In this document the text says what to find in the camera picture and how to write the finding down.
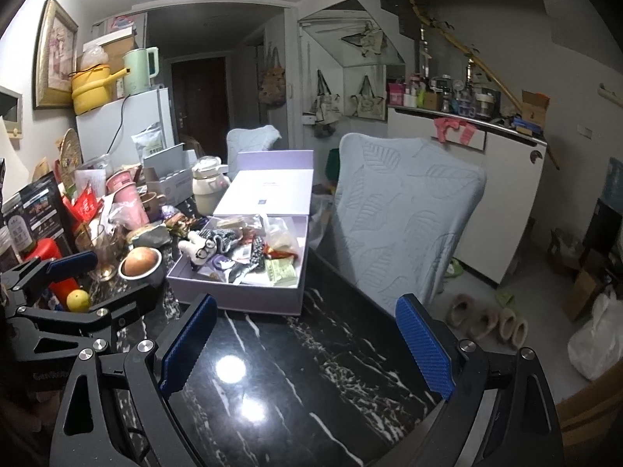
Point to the grey stone block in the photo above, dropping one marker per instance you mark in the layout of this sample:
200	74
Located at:
151	238

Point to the green white pouch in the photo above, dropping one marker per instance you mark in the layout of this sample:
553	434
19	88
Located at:
147	141

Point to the beige tote bag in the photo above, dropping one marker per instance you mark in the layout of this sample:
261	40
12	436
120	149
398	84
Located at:
367	102
325	102

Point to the red paper packet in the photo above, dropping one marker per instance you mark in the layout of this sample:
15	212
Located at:
87	204

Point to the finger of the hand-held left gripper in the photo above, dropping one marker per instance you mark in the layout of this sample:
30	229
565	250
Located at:
73	262
131	304

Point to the gold wrapped item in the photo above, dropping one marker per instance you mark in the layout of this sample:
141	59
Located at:
182	224

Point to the clear bag of white pieces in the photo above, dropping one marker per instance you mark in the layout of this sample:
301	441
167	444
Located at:
282	237

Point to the steel bowl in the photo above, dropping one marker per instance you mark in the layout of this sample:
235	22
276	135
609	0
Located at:
146	279

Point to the yellow pot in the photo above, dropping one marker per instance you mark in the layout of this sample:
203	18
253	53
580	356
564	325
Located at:
92	92

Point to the red container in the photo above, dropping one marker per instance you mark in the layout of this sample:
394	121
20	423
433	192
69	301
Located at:
46	253

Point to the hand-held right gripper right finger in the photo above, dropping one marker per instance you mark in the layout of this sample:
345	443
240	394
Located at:
423	345

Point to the yellow lemon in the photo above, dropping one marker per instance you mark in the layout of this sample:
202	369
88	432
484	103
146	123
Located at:
78	300

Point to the brown cardboard box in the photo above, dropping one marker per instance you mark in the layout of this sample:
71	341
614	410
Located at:
584	294

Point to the open cardboard box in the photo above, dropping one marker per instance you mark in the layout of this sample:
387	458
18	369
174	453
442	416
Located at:
535	107

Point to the woven fan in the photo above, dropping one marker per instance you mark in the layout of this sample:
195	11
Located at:
70	153

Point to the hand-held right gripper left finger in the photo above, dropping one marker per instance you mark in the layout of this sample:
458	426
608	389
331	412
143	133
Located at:
187	345

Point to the light blue chair cover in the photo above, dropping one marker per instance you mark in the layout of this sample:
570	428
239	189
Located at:
404	214

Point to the black monitor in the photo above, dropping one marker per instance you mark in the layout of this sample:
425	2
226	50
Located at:
606	224

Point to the beige plush toy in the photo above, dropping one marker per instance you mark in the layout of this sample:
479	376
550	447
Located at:
197	248

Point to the clear bag with round pad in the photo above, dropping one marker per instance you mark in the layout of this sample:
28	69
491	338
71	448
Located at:
238	224

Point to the pink cup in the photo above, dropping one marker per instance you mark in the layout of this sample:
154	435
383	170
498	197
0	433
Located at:
127	199

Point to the red orange snack packet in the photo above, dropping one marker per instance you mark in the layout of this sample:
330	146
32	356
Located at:
281	253

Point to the bottles and jars on cabinet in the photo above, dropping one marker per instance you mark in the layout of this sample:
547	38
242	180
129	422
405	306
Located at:
443	97

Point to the white fridge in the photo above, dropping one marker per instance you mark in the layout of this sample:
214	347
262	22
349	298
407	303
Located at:
136	121

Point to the white cardboard box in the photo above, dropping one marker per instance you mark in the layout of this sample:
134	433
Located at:
168	180

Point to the clear drinking glass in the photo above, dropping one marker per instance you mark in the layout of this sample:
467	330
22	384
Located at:
102	253

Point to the lavender gift box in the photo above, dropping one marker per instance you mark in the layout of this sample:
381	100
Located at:
265	189

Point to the frilled checked cloth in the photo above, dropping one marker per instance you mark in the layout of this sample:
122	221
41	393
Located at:
221	241

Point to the black printed box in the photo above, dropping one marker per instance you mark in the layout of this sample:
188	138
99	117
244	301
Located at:
34	214

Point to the green electric kettle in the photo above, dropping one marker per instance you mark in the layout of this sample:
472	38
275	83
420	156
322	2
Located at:
138	75

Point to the small green packet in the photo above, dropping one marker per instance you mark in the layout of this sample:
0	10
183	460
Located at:
282	271

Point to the green slipper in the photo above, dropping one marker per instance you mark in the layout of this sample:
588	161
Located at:
454	267
506	296

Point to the small chair with blue cover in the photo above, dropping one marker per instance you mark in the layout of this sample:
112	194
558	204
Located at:
250	146

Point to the brown tote bag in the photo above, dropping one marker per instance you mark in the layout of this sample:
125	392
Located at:
271	85

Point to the cream lidded jar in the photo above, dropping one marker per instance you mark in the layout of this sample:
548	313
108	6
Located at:
210	189

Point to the pink cloth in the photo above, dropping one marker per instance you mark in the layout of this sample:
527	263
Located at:
452	129

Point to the bamboo pole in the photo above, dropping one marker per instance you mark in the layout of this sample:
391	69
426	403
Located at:
467	48

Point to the framed picture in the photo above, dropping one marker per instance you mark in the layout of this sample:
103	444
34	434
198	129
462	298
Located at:
54	53

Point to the white plastic bag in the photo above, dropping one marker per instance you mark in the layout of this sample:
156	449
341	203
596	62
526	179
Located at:
598	340

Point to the white cabinet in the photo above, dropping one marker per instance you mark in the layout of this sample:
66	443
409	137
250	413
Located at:
511	194

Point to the dark brown door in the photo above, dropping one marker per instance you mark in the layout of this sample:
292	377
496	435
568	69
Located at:
199	92

